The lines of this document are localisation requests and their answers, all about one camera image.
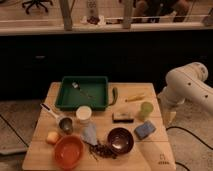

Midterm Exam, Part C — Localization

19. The black whiteboard eraser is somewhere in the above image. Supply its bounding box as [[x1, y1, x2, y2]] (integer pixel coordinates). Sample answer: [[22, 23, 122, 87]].
[[112, 113, 134, 123]]

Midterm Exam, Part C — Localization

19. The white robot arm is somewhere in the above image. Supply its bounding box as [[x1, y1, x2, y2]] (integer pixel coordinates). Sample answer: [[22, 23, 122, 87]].
[[157, 62, 213, 126]]

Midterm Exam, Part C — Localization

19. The white paper cup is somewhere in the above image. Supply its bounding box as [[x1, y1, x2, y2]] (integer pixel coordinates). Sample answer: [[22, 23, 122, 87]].
[[76, 106, 92, 124]]

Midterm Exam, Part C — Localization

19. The green plastic cup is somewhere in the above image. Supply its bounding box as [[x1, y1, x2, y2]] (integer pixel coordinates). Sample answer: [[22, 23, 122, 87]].
[[138, 102, 154, 121]]

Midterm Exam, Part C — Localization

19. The metal measuring cup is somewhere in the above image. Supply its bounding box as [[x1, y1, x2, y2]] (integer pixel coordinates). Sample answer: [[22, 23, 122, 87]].
[[41, 103, 73, 134]]

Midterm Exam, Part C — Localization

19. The green plastic tray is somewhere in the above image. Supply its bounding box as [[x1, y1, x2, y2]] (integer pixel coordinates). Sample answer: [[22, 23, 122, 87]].
[[55, 76, 108, 111]]

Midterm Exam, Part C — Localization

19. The metal spoon in tray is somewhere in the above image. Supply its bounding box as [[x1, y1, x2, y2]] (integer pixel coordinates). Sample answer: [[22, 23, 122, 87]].
[[72, 82, 92, 98]]

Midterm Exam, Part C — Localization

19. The grey cloth piece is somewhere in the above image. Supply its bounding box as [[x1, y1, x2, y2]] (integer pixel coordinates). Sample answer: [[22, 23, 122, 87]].
[[81, 122, 97, 146]]

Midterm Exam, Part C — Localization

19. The dark purple bowl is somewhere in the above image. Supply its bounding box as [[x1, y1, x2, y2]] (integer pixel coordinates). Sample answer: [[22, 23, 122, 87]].
[[107, 127, 134, 155]]

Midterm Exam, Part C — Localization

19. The blue sponge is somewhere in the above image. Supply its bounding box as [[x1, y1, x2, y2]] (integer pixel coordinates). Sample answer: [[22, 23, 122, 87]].
[[134, 121, 156, 140]]

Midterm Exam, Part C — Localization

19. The dark grapes bunch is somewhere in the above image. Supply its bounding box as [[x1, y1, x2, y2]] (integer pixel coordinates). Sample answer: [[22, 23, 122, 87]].
[[89, 142, 117, 160]]

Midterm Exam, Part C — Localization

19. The yellow round fruit toy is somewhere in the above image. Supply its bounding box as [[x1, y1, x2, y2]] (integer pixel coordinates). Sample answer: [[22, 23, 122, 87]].
[[46, 131, 60, 144]]

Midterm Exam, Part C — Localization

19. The orange plastic bowl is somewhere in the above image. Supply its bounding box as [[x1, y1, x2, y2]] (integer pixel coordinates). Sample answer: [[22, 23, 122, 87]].
[[53, 135, 84, 171]]

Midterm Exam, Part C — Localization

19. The seated person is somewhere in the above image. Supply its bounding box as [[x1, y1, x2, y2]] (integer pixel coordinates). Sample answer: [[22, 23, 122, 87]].
[[133, 0, 189, 23]]

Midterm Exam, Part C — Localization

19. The black office chair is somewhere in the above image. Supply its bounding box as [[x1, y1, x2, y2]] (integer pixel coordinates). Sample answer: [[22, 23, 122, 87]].
[[22, 0, 53, 14]]

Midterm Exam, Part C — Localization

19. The black floor cable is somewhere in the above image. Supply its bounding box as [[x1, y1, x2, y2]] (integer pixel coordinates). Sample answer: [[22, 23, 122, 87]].
[[165, 125, 213, 151]]

